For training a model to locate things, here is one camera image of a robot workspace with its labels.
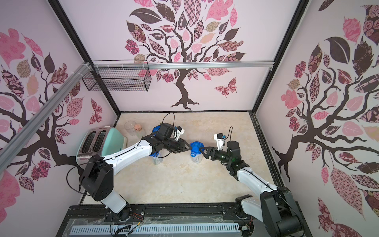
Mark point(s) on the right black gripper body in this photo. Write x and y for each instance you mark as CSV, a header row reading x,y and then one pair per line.
x,y
211,152

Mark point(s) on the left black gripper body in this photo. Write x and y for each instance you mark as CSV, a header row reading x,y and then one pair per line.
x,y
172,145

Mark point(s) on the black base frame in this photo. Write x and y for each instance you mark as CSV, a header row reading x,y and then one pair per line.
x,y
170,213

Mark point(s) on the left aluminium rail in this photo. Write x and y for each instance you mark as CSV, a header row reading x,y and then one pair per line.
x,y
16,144

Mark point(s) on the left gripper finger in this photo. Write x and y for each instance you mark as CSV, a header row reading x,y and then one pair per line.
x,y
184,144
182,150

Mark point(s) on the aluminium rail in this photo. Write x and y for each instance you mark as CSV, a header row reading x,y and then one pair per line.
x,y
182,65
16,144

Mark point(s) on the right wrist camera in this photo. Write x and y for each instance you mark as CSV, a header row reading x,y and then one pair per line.
x,y
220,140

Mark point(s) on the clear glass tumbler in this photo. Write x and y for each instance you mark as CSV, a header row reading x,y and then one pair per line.
x,y
129,127

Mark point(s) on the back aluminium rail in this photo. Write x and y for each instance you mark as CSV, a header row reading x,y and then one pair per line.
x,y
182,65

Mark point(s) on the white slotted cable duct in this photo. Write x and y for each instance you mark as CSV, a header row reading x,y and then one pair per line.
x,y
153,229

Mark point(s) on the black wire basket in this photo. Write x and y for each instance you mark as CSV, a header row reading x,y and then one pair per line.
x,y
109,76

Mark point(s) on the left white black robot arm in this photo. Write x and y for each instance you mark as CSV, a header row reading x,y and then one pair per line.
x,y
98,175

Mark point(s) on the mint chrome toaster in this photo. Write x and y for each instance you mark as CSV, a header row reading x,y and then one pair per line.
x,y
100,141

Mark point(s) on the small bottle cork lid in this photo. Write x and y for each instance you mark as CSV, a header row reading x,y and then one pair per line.
x,y
140,132

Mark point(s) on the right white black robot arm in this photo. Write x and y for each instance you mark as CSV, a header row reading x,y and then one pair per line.
x,y
274,206

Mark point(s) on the blue lid container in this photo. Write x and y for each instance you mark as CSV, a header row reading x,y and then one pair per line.
x,y
156,130
195,152
156,158

